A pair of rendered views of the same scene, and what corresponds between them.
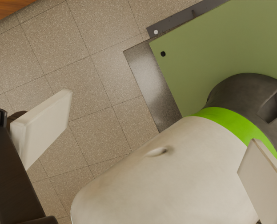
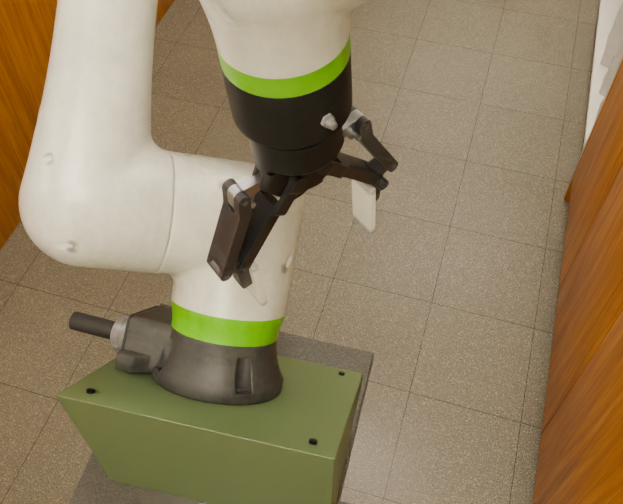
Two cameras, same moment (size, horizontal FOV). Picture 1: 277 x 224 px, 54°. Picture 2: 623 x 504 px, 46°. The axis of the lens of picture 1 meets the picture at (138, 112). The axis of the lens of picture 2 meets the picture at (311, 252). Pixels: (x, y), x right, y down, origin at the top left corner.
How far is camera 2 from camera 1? 0.56 m
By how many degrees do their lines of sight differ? 19
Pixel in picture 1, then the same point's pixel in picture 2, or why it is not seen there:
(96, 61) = (392, 395)
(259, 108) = (251, 365)
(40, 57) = (462, 317)
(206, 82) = (288, 378)
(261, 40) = (299, 412)
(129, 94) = not seen: hidden behind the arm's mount
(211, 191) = not seen: hidden behind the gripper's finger
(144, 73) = (333, 357)
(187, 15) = not seen: outside the picture
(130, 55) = (363, 356)
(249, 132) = (246, 335)
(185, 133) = (282, 292)
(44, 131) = (361, 199)
